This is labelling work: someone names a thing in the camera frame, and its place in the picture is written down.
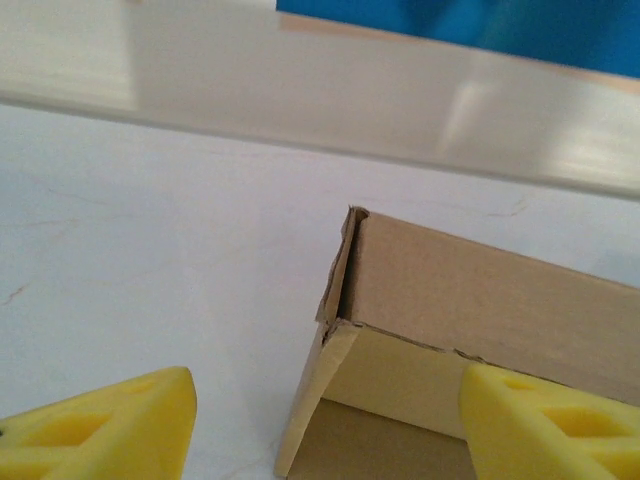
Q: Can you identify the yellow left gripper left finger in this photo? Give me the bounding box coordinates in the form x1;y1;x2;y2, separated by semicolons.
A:
0;366;197;480

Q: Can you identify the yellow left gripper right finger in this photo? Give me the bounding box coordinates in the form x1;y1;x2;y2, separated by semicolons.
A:
458;363;640;480

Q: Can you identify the brown cardboard box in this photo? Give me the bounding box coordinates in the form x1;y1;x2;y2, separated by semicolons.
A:
272;203;640;480

